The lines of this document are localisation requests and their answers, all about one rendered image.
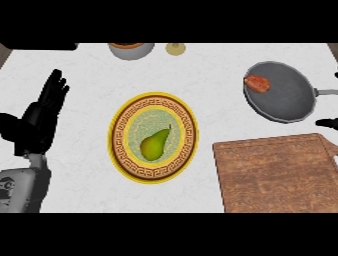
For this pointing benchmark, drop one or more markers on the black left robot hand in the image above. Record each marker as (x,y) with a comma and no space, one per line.
(38,120)

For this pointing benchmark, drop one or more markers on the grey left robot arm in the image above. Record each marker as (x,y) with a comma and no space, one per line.
(16,190)

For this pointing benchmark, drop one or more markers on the orange sweet potato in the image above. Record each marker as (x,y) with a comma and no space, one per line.
(257,83)

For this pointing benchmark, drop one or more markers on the grey frying pan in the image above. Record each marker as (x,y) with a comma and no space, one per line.
(281,92)

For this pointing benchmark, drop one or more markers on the brown wooden cutting board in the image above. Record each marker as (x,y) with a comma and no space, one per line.
(284,175)

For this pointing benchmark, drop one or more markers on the black appliance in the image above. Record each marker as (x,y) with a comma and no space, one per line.
(40,46)

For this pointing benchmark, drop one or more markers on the yellow patterned plate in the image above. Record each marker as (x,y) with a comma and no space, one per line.
(154,137)

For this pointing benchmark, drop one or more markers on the green pear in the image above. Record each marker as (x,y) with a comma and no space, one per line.
(154,145)

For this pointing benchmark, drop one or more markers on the grey bowl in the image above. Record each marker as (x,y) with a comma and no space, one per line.
(131,50)

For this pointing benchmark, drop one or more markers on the pale yellow round object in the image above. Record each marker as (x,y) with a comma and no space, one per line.
(176,48)

